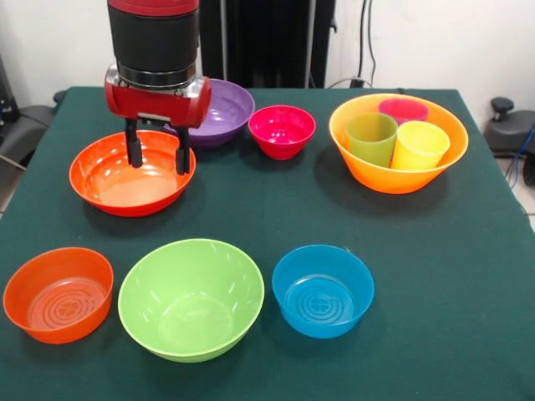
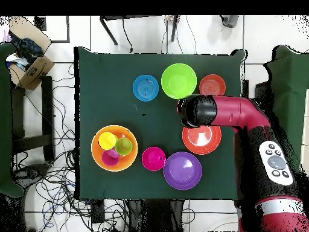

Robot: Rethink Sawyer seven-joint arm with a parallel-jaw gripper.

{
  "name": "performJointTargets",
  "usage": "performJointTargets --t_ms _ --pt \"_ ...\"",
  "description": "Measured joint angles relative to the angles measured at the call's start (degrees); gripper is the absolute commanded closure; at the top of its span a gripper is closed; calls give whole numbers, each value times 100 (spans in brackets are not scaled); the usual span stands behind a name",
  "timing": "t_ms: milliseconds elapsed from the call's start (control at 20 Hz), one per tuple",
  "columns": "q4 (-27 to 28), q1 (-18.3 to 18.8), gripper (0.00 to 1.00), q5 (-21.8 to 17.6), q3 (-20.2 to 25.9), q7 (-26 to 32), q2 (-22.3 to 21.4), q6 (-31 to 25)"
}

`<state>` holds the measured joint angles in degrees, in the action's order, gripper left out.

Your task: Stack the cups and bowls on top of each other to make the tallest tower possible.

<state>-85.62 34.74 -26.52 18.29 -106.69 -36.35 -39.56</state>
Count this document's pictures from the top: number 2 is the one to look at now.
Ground wide red bowl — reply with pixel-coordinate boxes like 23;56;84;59
182;124;222;155

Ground green bowl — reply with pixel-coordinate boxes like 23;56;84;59
161;63;198;100

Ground black bench stand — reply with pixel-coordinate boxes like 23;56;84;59
10;76;56;161

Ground large orange bowl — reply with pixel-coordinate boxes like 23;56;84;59
91;124;139;173

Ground dark green table cloth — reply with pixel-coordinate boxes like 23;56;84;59
77;47;246;200

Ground person's foot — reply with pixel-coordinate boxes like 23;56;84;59
219;14;239;28

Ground blue bowl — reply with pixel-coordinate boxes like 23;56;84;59
132;74;159;102

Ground purple cup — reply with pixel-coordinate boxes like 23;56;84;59
101;148;120;167

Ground tangle of black cables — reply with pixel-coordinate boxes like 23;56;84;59
11;62;131;232

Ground black chair base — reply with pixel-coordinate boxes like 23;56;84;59
14;163;50;185

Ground green covered table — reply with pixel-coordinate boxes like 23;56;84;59
0;42;25;198
261;45;309;175

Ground cardboard box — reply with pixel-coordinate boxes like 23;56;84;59
8;16;55;91

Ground purple bowl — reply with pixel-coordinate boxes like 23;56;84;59
163;151;203;191

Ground black metal table frame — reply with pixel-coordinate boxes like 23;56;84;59
99;14;180;46

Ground pink bowl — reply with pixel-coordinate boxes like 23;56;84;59
141;146;167;172

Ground green cup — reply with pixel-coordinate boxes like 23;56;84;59
114;137;133;156

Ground small orange bowl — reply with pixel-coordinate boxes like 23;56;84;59
199;74;227;97

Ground yellow cup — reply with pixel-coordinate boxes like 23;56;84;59
98;131;118;150

